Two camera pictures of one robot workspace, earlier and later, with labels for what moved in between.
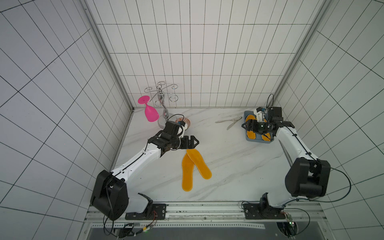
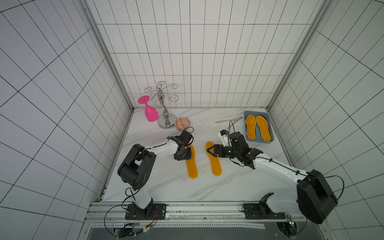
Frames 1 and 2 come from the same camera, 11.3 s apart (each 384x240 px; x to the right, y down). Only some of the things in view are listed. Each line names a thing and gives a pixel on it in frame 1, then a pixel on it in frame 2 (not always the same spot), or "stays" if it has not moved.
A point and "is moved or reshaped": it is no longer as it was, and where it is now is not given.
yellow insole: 250,134 stays
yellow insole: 196,158 -> 215,162
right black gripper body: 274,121 -> 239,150
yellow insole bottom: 187,173 is moved or reshaped
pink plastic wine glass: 151,114 stays
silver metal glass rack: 161,92 stays
